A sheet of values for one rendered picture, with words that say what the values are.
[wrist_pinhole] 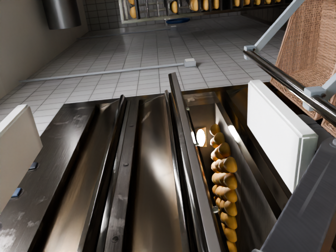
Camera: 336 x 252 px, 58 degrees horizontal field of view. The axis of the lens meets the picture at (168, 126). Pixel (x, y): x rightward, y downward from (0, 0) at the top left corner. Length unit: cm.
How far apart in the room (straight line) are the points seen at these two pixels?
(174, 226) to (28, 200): 53
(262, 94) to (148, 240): 75
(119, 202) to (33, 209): 28
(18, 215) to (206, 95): 120
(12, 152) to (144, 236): 76
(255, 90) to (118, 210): 84
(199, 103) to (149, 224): 107
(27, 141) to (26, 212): 92
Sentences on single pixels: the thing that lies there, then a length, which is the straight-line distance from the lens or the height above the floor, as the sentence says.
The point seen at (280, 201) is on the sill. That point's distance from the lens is 98.
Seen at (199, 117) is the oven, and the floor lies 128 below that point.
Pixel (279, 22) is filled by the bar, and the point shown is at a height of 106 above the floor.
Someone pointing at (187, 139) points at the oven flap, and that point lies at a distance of 100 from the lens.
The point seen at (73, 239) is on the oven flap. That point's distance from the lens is 92.
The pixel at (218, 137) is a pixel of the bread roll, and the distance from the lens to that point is 164.
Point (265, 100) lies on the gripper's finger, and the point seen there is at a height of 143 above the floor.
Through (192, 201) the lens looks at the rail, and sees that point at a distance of 75.
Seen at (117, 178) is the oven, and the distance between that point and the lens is 112.
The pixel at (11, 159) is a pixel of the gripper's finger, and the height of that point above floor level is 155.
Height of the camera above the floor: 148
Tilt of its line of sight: level
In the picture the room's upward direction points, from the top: 96 degrees counter-clockwise
